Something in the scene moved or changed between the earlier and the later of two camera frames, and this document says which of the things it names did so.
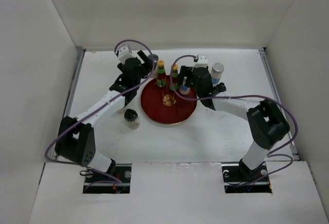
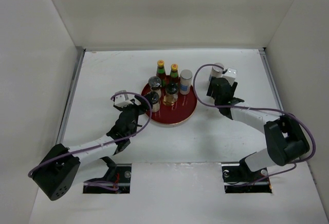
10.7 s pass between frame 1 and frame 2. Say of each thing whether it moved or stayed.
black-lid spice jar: moved
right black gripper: moved
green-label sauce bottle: stayed
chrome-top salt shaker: moved
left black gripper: moved
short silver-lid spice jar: stayed
